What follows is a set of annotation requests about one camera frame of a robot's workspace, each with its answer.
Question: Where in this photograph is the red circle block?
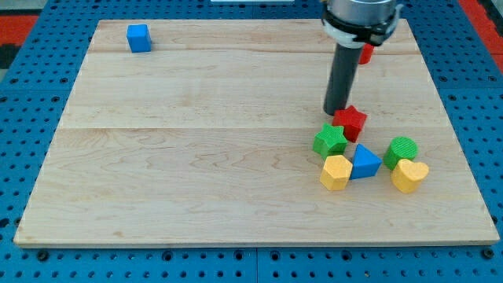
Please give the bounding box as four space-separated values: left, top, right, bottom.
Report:
358 44 374 64

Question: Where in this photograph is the blue cube block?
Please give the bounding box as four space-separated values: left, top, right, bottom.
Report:
127 24 152 53

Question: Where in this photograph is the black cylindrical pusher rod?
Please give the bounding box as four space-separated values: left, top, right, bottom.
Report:
323 43 362 116

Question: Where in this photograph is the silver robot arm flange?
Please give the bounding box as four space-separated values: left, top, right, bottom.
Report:
321 0 403 49

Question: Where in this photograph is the blue triangle block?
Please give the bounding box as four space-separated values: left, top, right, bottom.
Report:
350 144 382 180

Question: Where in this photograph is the red star block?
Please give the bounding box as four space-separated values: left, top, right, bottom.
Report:
332 105 368 142

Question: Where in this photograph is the green circle block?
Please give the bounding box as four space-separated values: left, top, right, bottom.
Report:
384 136 418 171

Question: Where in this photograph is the yellow hexagon block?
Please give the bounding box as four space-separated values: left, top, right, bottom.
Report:
319 155 353 191

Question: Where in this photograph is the light wooden board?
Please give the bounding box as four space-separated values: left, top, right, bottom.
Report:
14 20 500 248

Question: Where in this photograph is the green star block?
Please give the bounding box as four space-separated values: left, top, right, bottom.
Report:
312 123 347 160

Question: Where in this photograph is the yellow heart block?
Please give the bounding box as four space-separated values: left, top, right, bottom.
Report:
391 159 429 193

